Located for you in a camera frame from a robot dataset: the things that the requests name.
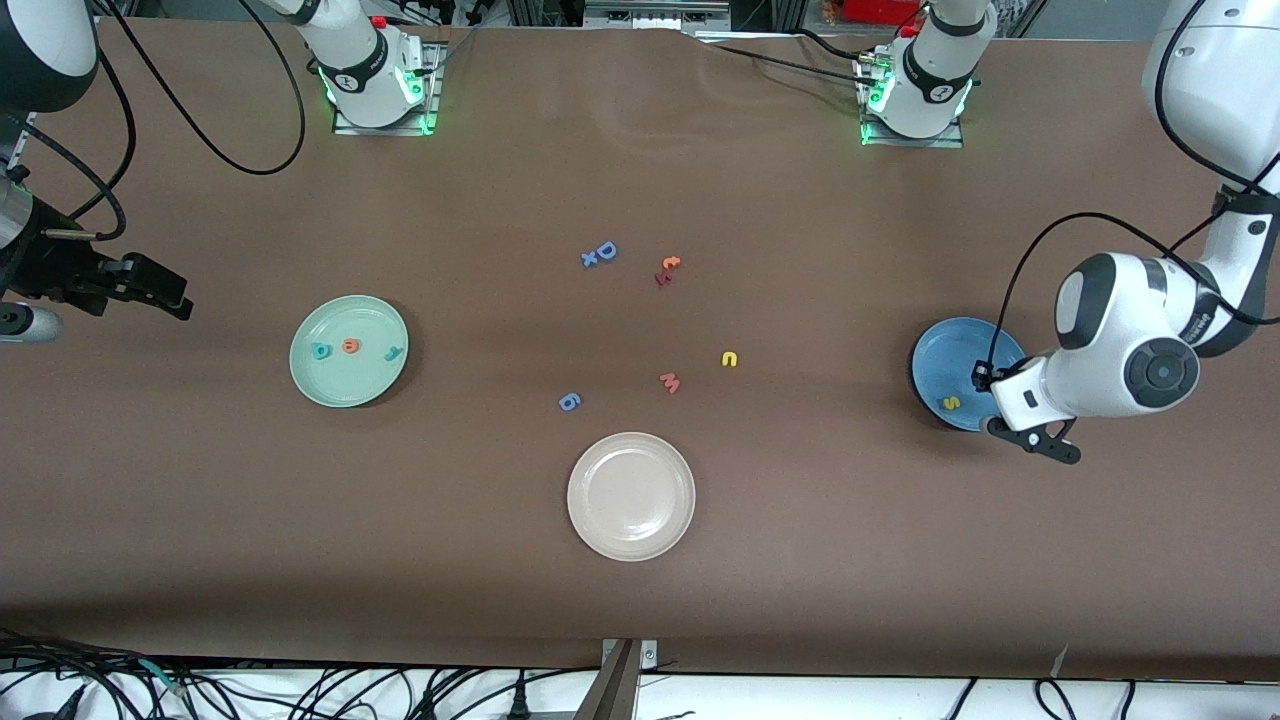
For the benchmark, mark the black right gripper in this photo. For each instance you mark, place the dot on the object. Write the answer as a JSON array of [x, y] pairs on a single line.
[[42, 267]]

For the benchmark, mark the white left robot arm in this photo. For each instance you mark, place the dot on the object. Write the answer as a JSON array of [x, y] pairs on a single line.
[[1160, 372]]

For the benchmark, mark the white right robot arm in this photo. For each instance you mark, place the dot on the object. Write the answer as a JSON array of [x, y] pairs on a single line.
[[50, 50]]

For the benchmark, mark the blue round plate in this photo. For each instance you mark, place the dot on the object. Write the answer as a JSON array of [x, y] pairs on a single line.
[[940, 350]]

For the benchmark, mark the brown table cover sheet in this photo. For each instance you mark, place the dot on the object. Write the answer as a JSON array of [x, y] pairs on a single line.
[[200, 500]]

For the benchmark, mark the light green round plate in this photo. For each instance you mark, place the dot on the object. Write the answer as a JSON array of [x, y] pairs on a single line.
[[348, 380]]

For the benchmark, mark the pink letter w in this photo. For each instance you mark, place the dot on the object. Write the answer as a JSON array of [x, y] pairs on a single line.
[[670, 383]]

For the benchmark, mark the beige round plate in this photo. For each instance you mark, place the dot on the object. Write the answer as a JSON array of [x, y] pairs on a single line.
[[631, 496]]

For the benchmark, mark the red box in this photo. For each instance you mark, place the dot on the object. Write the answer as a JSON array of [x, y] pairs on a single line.
[[880, 10]]

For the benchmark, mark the blue letter D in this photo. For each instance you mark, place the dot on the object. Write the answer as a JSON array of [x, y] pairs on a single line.
[[606, 251]]

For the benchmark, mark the blue letter g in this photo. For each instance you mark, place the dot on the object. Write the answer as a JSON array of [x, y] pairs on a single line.
[[570, 402]]

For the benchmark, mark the grey equipment box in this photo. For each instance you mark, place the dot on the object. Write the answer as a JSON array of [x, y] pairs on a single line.
[[655, 15]]

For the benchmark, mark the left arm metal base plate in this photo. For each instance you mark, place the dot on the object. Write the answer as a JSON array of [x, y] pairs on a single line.
[[915, 142]]

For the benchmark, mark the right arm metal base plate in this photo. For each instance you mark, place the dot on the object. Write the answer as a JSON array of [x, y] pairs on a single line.
[[390, 130]]

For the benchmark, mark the small metal bracket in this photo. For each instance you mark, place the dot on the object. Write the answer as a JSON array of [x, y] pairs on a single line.
[[649, 655]]

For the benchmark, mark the grey metal post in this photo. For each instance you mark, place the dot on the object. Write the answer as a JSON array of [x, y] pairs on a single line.
[[612, 690]]

